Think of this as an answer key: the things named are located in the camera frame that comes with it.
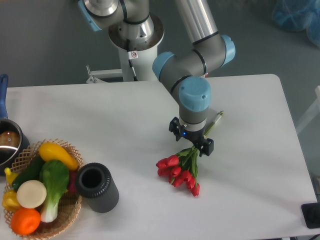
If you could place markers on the blue handled saucepan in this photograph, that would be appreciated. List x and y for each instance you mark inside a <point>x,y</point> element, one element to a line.
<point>12,139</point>

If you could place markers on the woven wicker basket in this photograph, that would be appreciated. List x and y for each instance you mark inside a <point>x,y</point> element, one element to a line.
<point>69,204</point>

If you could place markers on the dark green cucumber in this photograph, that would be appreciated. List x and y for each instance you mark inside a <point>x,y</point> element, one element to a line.
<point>31,172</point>

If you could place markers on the small yellow fruit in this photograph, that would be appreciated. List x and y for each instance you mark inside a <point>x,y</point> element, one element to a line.
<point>10,176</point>

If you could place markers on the blue plastic bag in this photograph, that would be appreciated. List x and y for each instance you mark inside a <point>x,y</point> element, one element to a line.
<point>298,16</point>

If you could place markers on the yellow squash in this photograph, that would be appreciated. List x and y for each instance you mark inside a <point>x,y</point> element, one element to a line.
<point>49,151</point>

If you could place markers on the orange fruit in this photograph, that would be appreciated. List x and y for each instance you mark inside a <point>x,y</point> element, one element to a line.
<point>25,221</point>

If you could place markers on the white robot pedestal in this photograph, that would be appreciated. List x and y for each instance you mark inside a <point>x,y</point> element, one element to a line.
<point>137,46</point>

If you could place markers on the white frame at right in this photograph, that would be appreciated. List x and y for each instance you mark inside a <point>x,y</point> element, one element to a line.
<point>312,111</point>

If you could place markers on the red tulip bouquet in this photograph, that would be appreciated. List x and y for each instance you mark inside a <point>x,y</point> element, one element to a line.
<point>182,168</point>

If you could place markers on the green bok choy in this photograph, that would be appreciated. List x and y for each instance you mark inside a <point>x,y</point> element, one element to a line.
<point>55,177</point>

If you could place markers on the yellow bell pepper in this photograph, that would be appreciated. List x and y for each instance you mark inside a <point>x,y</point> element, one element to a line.
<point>10,201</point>

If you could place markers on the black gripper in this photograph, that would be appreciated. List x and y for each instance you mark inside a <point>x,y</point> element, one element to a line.
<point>194,133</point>

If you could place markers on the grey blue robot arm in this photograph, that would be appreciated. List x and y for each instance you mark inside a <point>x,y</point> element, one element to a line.
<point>183,77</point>

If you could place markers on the black device at table edge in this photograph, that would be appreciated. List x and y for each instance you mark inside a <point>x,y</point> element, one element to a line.
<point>311,214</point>

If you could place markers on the red vegetable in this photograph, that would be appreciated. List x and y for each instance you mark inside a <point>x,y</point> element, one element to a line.
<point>72,182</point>

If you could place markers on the dark grey ribbed vase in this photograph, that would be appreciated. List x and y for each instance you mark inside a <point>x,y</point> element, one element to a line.
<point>95,184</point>

